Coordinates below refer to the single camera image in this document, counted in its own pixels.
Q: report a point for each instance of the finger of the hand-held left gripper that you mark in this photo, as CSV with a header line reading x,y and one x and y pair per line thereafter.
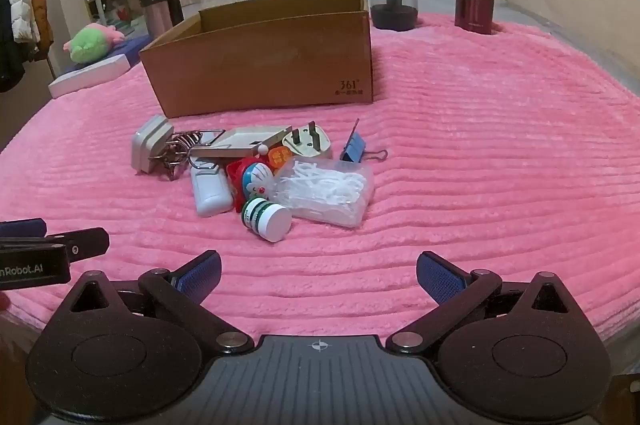
x,y
20,227
82,241

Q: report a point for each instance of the red and blue cat toy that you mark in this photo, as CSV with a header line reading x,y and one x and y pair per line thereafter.
x,y
255,182

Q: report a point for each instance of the maroon thermos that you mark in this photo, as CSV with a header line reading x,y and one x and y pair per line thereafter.
x,y
474,2

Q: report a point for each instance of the small orange toy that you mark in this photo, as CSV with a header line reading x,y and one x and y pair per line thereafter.
x,y
279,157

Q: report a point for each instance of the grey power adapter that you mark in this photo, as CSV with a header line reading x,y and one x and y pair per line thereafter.
x,y
147,145

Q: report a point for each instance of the white and blue box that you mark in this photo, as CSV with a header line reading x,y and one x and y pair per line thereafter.
x,y
134,49

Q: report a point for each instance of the orange jacket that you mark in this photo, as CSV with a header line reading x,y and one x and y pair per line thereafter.
x,y
42,15

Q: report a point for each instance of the white flat box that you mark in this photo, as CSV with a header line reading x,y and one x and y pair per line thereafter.
x,y
90,75

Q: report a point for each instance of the blue binder clip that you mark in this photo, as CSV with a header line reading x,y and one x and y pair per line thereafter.
x,y
352,150

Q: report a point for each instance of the brown cardboard box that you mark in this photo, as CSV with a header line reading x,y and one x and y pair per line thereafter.
x,y
260,65

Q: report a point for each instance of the white wall plug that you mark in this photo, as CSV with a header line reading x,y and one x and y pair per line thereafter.
x,y
305,145

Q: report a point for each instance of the green plush toy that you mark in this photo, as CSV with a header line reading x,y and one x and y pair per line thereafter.
x,y
90,42

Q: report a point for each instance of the clear jar with dark base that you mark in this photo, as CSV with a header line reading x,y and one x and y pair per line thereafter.
x,y
395,12

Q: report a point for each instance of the long white remote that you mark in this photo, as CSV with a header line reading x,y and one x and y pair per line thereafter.
x,y
210,195

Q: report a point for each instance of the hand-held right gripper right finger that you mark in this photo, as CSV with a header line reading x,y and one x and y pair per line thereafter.
x,y
437,277

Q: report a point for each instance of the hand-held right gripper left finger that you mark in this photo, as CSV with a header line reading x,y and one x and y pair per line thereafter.
x,y
200,277

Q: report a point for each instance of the pink fleece blanket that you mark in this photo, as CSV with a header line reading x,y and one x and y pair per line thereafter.
x,y
475,155

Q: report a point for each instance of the dark jacket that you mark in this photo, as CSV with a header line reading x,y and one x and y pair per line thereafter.
x,y
7,55

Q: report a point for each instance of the green and white jar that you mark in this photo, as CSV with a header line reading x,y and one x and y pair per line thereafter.
x,y
272,220

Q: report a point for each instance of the clear box of floss picks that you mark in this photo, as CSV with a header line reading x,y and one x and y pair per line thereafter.
x,y
325,195

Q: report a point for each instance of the white square panel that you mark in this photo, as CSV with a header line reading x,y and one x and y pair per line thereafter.
x,y
250,137

